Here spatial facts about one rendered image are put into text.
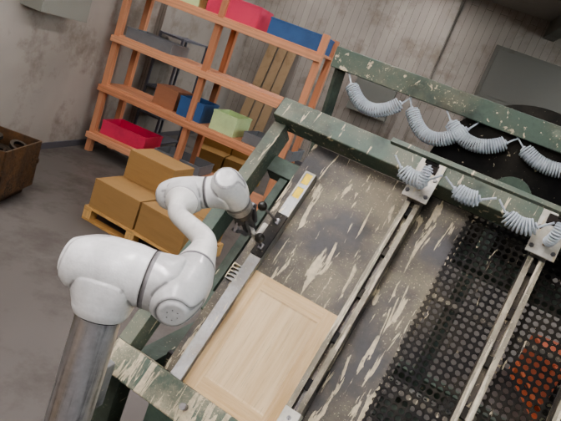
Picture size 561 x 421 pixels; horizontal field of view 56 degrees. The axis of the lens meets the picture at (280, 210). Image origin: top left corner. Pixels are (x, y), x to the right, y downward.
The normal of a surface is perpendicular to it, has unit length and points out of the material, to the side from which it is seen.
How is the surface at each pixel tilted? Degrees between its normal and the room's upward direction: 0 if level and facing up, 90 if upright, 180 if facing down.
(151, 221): 90
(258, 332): 54
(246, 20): 90
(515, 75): 90
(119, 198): 90
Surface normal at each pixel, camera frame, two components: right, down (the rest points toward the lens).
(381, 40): -0.26, 0.18
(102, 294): 0.00, 0.18
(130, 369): -0.15, -0.44
